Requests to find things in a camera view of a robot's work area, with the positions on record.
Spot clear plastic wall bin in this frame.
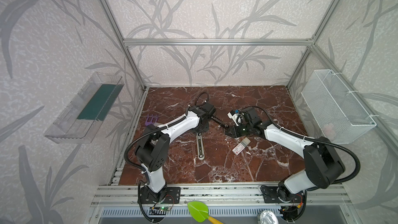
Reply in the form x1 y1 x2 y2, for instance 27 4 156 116
44 72 124 144

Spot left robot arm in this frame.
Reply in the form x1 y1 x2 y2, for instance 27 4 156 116
123 102 216 204

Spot silver foil roll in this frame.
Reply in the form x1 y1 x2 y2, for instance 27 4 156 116
257 211 279 224

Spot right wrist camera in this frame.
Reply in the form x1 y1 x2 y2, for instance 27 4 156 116
228 110 243 127

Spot pink object in basket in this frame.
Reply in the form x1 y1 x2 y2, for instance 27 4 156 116
322 123 336 139

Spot aluminium front rail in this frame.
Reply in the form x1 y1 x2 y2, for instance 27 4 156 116
91 182 352 207

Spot white wire mesh basket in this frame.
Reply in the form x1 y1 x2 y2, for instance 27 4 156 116
302 69 377 144

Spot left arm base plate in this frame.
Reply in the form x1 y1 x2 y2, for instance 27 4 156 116
139 186 181 204

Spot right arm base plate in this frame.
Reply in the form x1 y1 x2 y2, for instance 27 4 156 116
260 185 304 204

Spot purple plastic tool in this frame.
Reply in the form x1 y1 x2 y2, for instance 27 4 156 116
145 115 159 126

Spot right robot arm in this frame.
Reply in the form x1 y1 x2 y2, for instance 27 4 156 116
225 106 361 202

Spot green plastic scoop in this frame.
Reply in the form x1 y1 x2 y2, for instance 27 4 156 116
187 201 223 224

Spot red white staple box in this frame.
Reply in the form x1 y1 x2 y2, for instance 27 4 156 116
232 138 251 155

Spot white black stapler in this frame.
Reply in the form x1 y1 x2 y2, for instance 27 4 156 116
196 133 205 160

